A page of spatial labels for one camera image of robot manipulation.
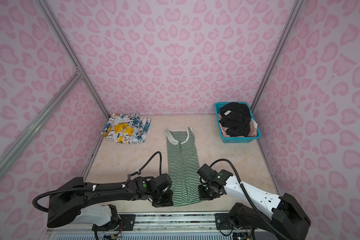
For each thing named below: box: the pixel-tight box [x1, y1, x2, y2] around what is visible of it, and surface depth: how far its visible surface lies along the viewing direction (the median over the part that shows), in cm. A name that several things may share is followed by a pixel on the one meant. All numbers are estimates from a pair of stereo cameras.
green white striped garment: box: [164, 126, 202, 207], surface depth 94 cm
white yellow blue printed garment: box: [100, 113, 151, 144], surface depth 109 cm
